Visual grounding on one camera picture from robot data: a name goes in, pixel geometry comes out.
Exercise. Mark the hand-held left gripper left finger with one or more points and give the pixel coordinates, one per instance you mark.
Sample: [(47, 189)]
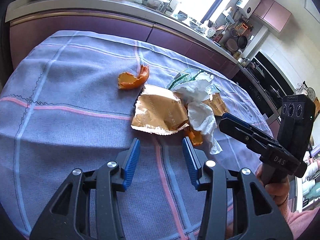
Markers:
[(131, 165)]

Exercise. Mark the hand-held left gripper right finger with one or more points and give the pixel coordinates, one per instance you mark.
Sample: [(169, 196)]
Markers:
[(190, 165)]

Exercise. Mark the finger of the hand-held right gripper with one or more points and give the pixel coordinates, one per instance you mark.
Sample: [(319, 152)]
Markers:
[(240, 122), (237, 135)]

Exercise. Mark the white tissue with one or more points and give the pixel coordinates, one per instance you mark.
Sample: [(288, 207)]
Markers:
[(202, 120)]

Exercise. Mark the large gold snack wrapper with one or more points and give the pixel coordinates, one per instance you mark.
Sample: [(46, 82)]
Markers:
[(160, 110)]

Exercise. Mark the clear green snack bag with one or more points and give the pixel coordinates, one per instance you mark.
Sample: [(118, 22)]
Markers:
[(186, 76)]

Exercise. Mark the person's right forearm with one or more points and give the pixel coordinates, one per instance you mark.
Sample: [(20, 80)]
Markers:
[(300, 223)]

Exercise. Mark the person's right hand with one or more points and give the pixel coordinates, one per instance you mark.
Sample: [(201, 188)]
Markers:
[(273, 192)]

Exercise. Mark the small orange peel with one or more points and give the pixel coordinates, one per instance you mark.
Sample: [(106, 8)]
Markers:
[(196, 140)]

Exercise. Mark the small gold snack wrapper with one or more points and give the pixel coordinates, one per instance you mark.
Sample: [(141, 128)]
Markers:
[(217, 105)]

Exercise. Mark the black oven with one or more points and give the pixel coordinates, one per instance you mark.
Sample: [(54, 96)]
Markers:
[(270, 85)]

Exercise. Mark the blue checked tablecloth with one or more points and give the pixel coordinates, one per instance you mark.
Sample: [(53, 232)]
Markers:
[(75, 130)]

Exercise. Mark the round grey pan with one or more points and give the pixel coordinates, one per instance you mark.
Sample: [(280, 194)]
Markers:
[(231, 45)]

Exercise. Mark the black frying pan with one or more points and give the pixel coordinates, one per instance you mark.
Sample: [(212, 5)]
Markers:
[(242, 42)]

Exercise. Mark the large orange peel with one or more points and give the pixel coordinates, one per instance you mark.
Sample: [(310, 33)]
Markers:
[(132, 80)]

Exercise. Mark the white polka dot cup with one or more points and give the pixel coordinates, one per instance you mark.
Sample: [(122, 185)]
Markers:
[(210, 32)]

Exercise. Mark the small bowl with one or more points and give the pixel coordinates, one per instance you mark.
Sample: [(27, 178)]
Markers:
[(182, 16)]

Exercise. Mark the white water heater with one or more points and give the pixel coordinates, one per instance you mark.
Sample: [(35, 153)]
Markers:
[(248, 1)]

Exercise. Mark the white bottle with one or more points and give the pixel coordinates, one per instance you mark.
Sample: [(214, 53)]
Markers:
[(175, 3)]

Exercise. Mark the kitchen counter with purple cabinets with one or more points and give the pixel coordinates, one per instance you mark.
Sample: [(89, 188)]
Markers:
[(105, 22)]

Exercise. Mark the pink wall cabinet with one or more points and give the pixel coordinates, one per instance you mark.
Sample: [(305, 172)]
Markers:
[(273, 12)]

